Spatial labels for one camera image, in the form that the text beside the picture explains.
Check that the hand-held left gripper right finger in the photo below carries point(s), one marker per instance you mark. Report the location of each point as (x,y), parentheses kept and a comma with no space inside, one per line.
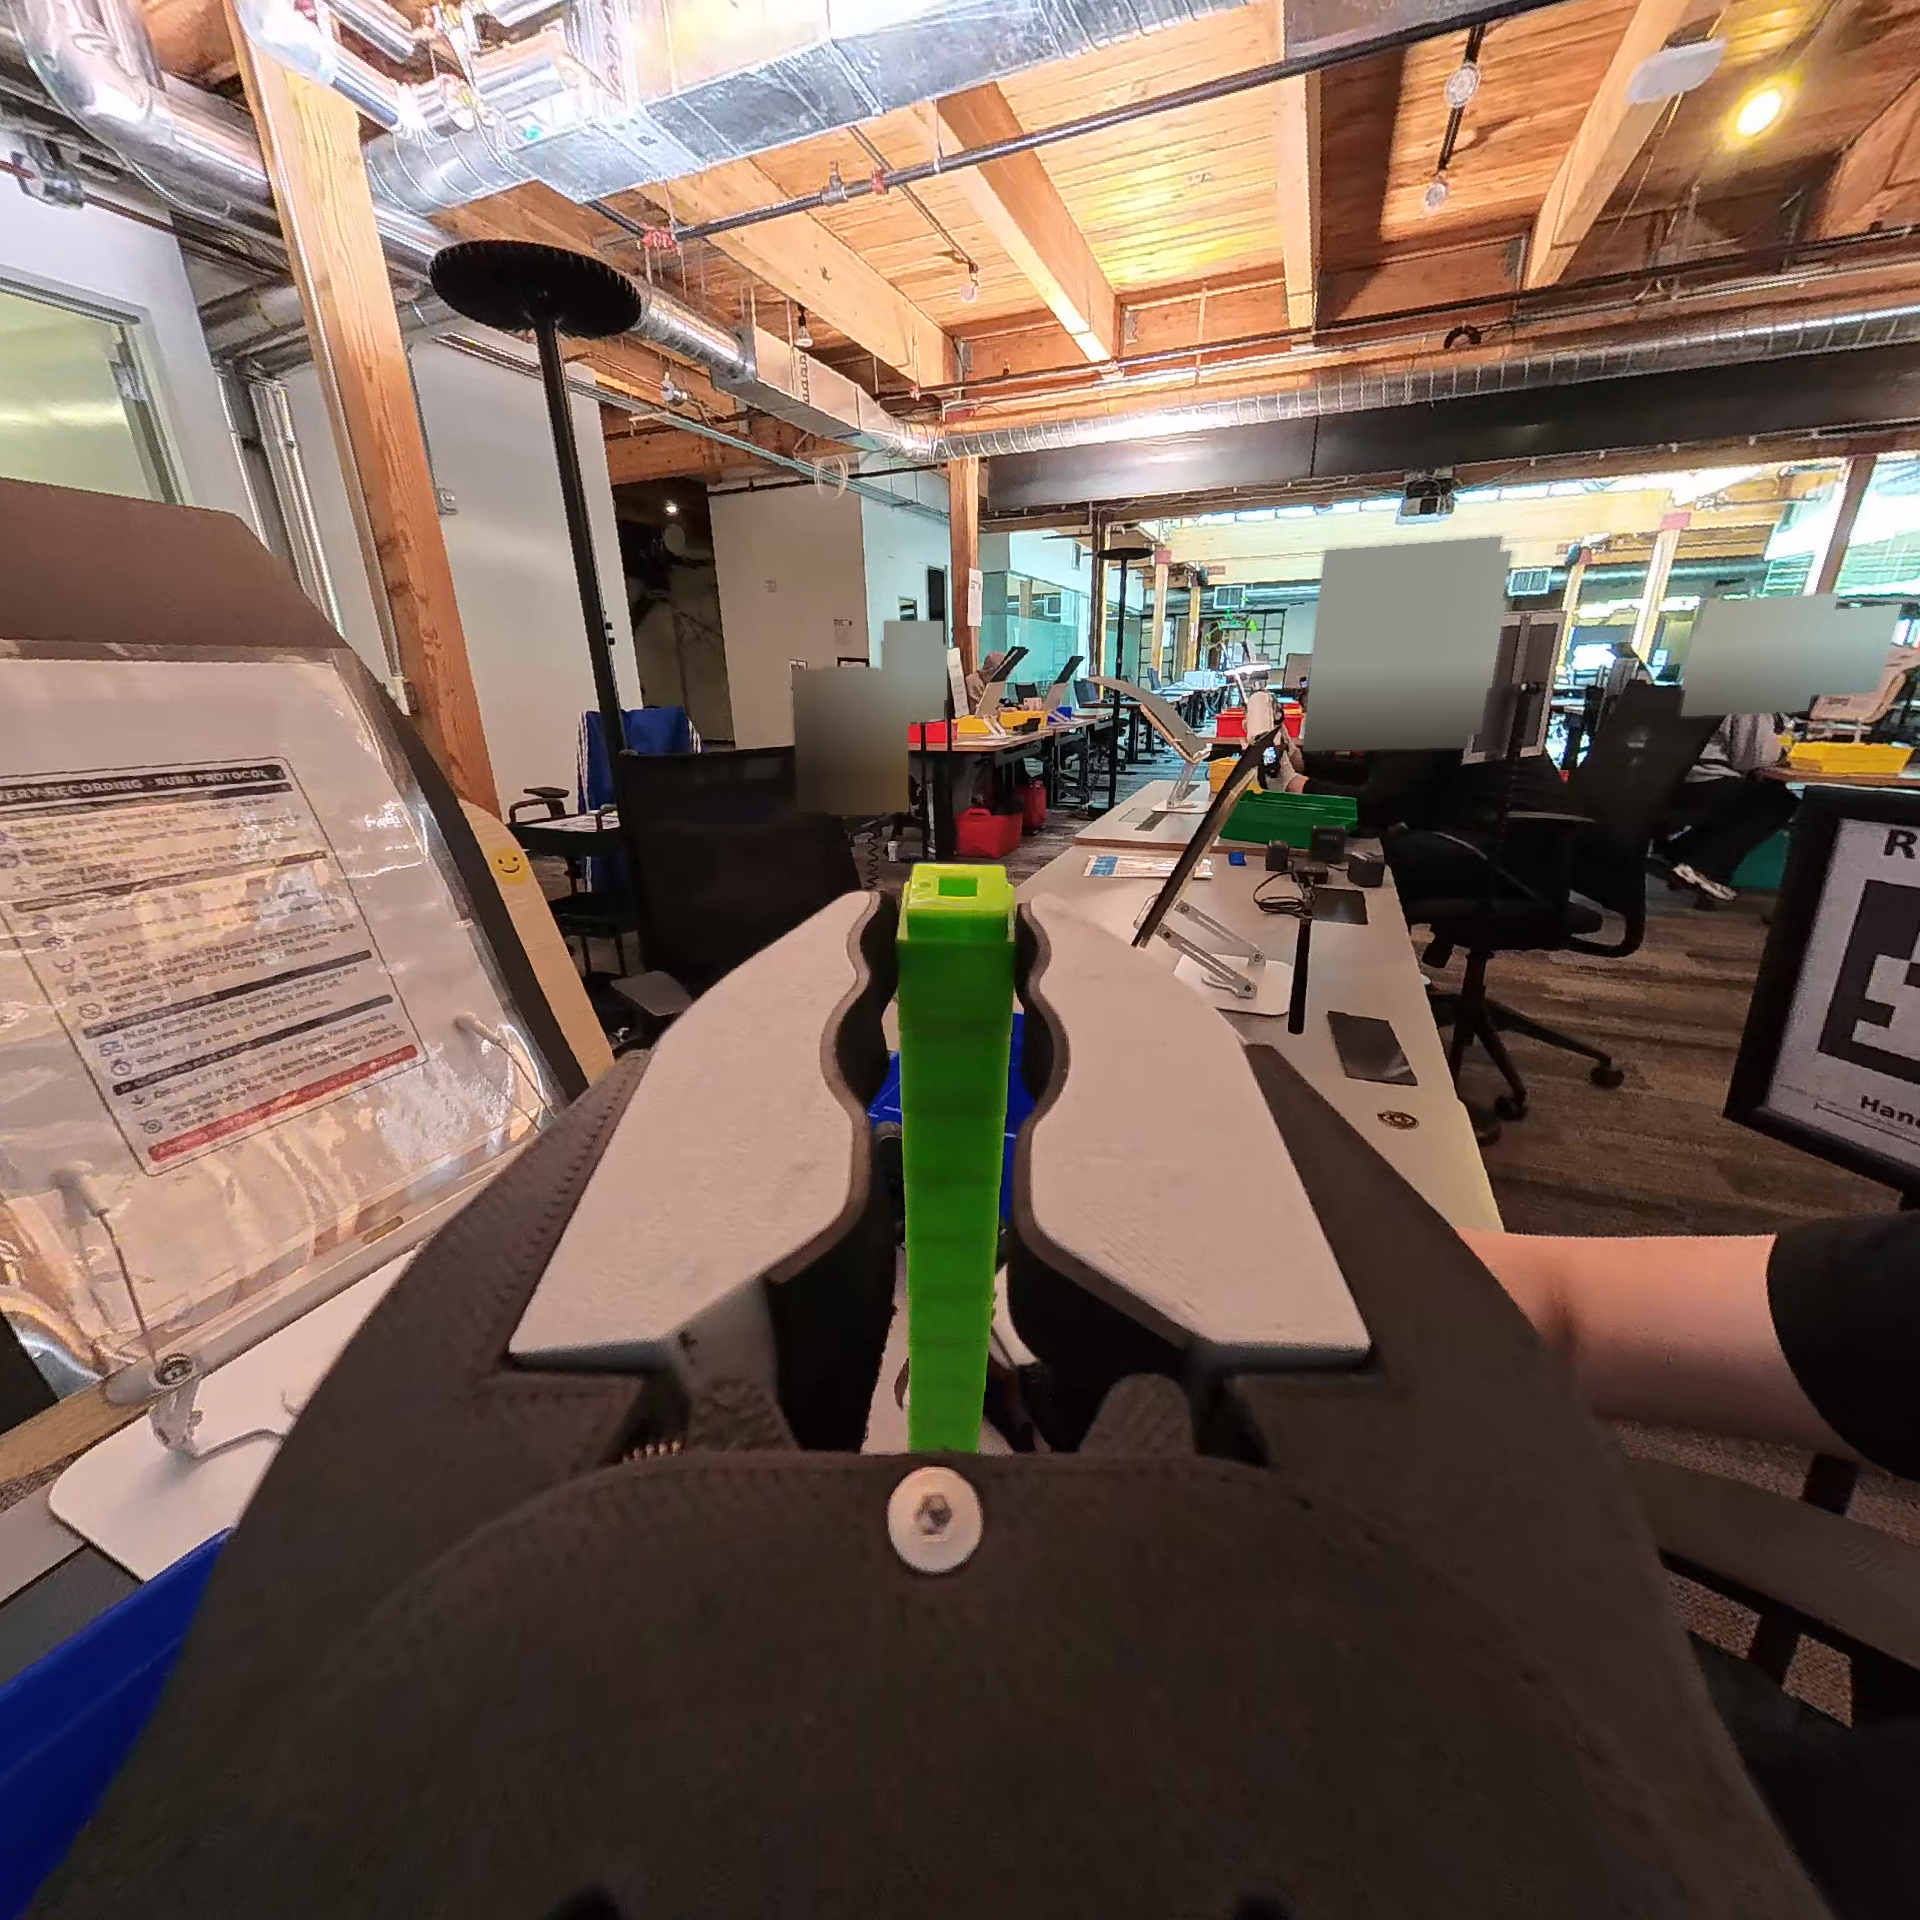
(1184,1200)

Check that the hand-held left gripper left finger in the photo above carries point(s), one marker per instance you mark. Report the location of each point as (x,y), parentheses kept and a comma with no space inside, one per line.
(691,1200)

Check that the blue plastic bin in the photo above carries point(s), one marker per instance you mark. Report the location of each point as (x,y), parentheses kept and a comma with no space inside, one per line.
(75,1725)
(888,1118)

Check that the long green block bar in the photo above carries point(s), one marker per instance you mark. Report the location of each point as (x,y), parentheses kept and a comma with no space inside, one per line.
(954,1200)

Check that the person's right forearm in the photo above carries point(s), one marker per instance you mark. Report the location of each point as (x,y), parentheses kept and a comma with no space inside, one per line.
(1651,1319)

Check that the black desk plate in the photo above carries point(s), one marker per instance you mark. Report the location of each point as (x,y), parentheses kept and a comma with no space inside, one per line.
(1372,1050)

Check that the tilted board with stand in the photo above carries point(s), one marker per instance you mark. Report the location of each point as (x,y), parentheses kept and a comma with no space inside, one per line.
(1230,960)

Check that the black mesh chair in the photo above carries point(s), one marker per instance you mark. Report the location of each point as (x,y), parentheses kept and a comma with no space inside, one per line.
(704,856)

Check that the green tray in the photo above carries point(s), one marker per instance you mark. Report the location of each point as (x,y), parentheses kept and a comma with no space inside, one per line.
(1289,814)

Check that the red storage bin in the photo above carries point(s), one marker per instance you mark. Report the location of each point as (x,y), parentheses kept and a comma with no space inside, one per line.
(990,832)

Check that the black swivel office chair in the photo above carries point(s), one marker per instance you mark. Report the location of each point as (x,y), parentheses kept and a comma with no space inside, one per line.
(1560,839)

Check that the document display board with stand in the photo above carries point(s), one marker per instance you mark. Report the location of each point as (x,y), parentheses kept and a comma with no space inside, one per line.
(225,930)

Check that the black rolling sign stand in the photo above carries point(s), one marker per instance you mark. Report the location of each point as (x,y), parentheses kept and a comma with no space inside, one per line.
(1799,1050)

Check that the black chair armrest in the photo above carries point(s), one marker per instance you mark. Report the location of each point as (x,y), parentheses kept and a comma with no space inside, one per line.
(1769,1559)

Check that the ceiling projector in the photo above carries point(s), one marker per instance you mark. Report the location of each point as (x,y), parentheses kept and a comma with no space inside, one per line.
(1424,500)

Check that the yellow tray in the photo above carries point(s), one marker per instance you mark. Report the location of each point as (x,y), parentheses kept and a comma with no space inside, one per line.
(1851,758)

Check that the ceiling light bulb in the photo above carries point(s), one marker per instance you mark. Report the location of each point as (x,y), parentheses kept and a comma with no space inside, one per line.
(1758,108)

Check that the wooden support post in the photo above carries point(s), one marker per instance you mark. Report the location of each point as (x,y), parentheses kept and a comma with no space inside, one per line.
(376,450)

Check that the long spiral ceiling duct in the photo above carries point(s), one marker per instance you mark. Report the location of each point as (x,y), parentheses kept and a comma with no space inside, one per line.
(1350,398)

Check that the large silver duct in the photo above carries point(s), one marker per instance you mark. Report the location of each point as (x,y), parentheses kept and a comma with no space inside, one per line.
(750,89)

